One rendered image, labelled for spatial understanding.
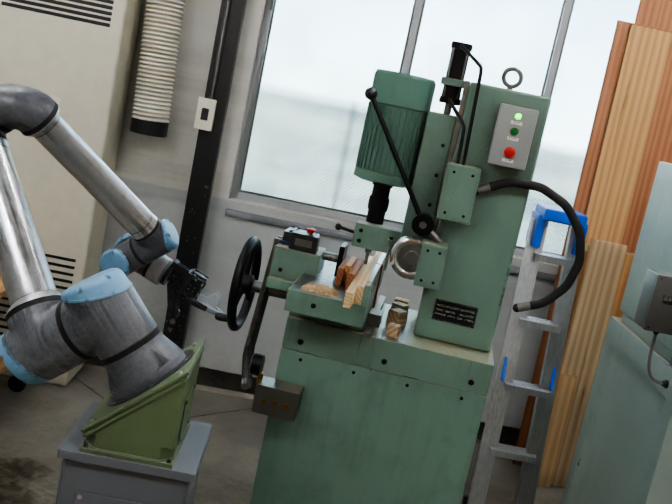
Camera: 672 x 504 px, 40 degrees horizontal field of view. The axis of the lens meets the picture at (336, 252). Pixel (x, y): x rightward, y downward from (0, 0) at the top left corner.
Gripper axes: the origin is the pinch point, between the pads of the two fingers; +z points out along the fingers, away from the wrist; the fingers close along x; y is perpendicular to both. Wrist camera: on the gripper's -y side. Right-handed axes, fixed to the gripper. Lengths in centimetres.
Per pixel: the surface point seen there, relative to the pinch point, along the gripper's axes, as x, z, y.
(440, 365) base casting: -24, 61, 30
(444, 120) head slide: -8, 27, 85
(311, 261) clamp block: -9.8, 15.9, 31.6
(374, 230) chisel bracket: -5, 26, 48
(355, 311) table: -33, 33, 32
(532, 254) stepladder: 74, 80, 58
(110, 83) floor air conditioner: 86, -90, 26
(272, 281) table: -11.8, 9.5, 21.0
